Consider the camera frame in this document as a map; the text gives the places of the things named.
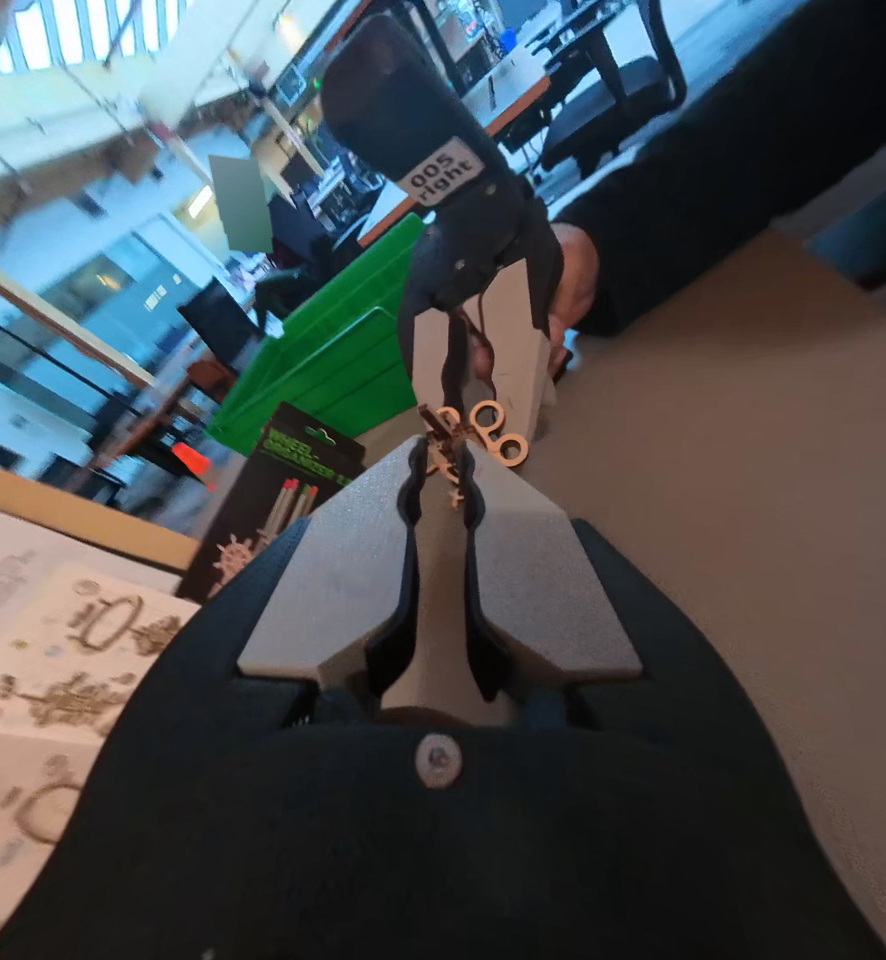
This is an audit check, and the person's right forearm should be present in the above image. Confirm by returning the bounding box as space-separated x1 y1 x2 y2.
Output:
551 0 886 339

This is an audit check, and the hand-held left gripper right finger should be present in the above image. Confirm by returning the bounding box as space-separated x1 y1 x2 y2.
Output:
461 447 644 704

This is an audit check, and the green plastic bin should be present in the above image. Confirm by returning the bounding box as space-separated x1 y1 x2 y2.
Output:
206 212 429 459

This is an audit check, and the wooden axle model assembly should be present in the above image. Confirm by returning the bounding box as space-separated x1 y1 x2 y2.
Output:
418 405 468 513

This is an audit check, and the folded instruction sheet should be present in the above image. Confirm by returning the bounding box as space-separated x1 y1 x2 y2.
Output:
0 562 204 954

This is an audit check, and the white text paper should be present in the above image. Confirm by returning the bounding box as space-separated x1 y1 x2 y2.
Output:
0 498 185 601

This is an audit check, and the three-ring wooden model part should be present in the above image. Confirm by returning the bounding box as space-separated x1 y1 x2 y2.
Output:
435 399 530 468

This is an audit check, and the black product box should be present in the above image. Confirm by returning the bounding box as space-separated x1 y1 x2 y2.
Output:
176 401 366 605

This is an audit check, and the tan rounded board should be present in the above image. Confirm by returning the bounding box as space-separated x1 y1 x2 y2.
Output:
0 459 202 575

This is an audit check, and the person's right hand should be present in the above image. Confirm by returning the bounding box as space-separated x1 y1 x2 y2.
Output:
548 221 603 378

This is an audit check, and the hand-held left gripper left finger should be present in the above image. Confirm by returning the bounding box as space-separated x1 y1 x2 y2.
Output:
236 436 429 695

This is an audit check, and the black office chair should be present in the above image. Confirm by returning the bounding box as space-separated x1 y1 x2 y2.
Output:
176 281 264 361
540 0 687 177

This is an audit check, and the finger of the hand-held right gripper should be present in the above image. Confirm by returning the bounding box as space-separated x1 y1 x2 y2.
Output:
479 258 560 444
411 309 470 425

